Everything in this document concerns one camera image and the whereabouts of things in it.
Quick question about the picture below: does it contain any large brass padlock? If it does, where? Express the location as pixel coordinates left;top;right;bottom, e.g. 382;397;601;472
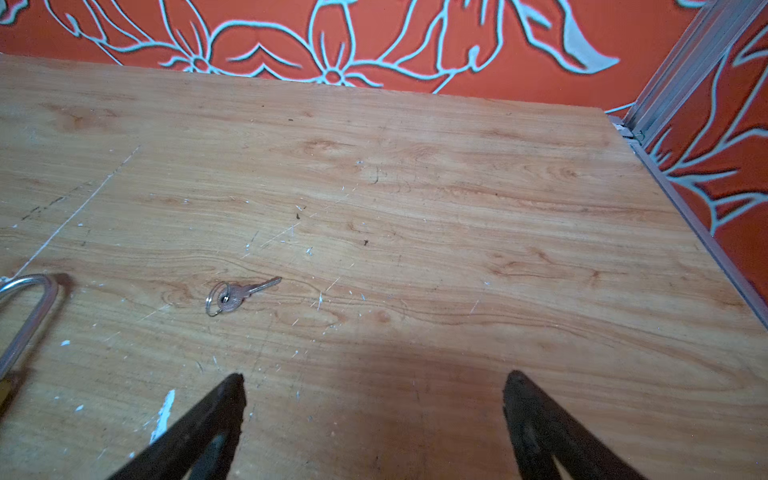
1;274;59;415

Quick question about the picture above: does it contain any aluminium frame post right rear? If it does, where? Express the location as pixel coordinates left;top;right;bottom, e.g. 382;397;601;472
623;0;767;146

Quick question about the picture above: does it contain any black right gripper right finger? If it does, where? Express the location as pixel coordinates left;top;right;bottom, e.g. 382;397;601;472
503;370;643;479

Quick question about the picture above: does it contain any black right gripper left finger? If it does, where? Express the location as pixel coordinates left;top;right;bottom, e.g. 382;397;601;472
111;373;246;479

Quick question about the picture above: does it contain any small silver key with ring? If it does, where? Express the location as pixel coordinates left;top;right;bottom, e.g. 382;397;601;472
205;277;282;317

